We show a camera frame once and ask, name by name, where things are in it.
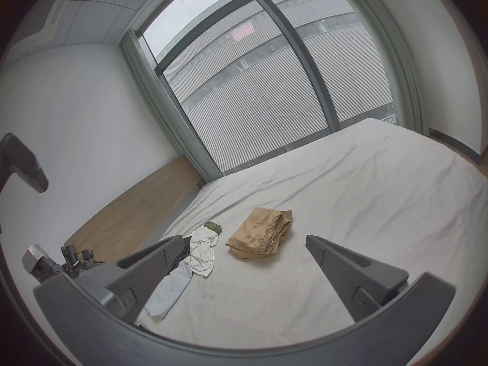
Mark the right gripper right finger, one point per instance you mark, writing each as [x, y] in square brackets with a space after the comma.
[349, 273]

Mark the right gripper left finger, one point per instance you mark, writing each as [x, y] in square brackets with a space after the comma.
[145, 273]

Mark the tan shorts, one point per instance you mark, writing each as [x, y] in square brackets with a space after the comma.
[255, 235]

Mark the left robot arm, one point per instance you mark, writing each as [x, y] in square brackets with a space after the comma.
[36, 259]

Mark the bed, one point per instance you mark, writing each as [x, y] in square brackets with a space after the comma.
[362, 189]

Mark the pale grey garment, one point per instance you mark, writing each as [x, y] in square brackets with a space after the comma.
[167, 292]

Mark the white garment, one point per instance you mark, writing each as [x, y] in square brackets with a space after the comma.
[202, 254]

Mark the green garment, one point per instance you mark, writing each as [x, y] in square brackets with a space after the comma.
[213, 227]

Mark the grey-green curtain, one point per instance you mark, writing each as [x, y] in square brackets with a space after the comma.
[400, 52]
[171, 120]

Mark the window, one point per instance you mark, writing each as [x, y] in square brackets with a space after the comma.
[267, 90]

